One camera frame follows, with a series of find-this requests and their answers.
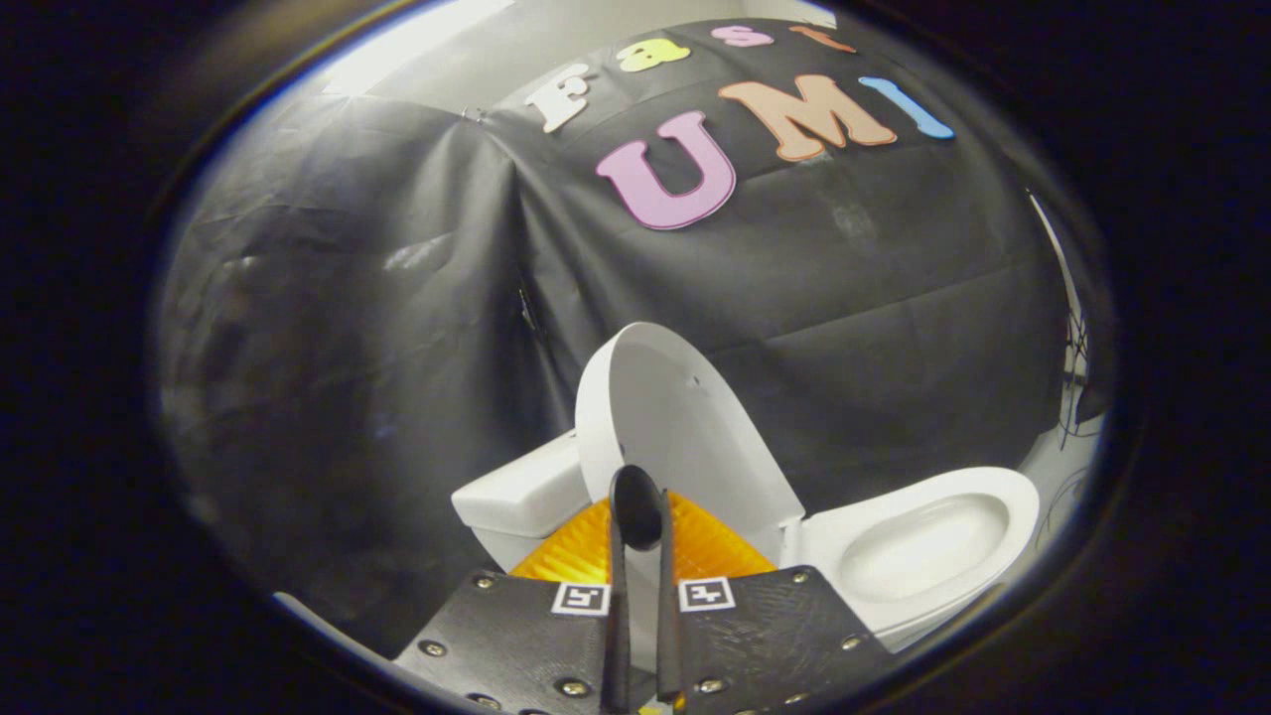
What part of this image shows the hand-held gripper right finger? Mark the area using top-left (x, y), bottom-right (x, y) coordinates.
top-left (653, 490), bottom-right (896, 714)

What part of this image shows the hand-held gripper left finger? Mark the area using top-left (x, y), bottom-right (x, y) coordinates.
top-left (392, 492), bottom-right (633, 714)

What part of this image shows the dark round lid tab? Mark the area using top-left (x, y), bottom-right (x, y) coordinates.
top-left (609, 465), bottom-right (665, 553)

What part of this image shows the white toilet lid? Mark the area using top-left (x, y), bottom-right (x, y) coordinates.
top-left (575, 321), bottom-right (806, 672)

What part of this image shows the white toilet tank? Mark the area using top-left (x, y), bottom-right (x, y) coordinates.
top-left (452, 429), bottom-right (598, 575)

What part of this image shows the white toilet bowl with seat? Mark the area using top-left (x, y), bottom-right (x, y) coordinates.
top-left (779, 467), bottom-right (1042, 653)

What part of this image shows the black backdrop cloth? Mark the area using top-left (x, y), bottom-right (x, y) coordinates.
top-left (154, 18), bottom-right (1081, 658)

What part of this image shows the black tripod stand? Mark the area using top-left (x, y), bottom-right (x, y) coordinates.
top-left (1058, 306), bottom-right (1109, 444)

